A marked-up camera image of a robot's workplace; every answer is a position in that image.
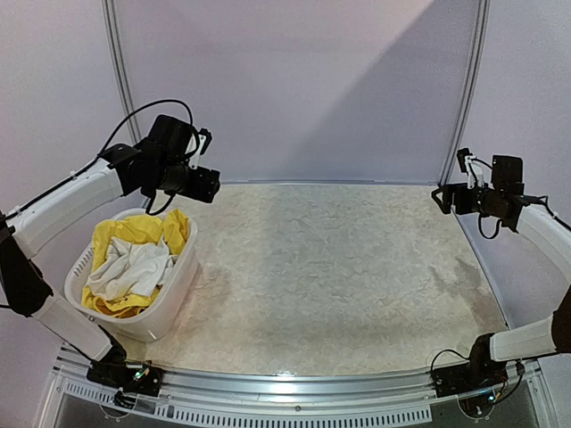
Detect white t-shirt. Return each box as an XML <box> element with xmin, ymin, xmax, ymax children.
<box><xmin>86</xmin><ymin>237</ymin><xmax>178</xmax><ymax>300</ymax></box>

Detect yellow garment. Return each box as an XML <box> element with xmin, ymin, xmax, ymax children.
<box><xmin>81</xmin><ymin>210</ymin><xmax>191</xmax><ymax>318</ymax></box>

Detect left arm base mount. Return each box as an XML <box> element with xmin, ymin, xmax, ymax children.
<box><xmin>87</xmin><ymin>357</ymin><xmax>165</xmax><ymax>397</ymax></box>

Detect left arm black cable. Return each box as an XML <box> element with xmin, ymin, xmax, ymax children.
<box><xmin>98</xmin><ymin>98</ymin><xmax>195</xmax><ymax>157</ymax></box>

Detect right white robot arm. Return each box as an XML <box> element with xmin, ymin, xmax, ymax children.
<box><xmin>431</xmin><ymin>148</ymin><xmax>570</xmax><ymax>389</ymax></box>

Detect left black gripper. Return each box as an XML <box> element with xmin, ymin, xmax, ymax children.
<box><xmin>153</xmin><ymin>158</ymin><xmax>219</xmax><ymax>202</ymax></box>

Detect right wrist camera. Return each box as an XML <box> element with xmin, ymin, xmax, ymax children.
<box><xmin>456</xmin><ymin>148</ymin><xmax>485</xmax><ymax>189</ymax></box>

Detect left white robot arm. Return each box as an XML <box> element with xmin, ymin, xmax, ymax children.
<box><xmin>1</xmin><ymin>115</ymin><xmax>220</xmax><ymax>387</ymax></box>

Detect front aluminium rail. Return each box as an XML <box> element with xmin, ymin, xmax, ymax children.
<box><xmin>40</xmin><ymin>346</ymin><xmax>558</xmax><ymax>427</ymax></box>

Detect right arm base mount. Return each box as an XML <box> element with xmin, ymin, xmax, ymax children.
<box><xmin>430</xmin><ymin>361</ymin><xmax>509</xmax><ymax>398</ymax></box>

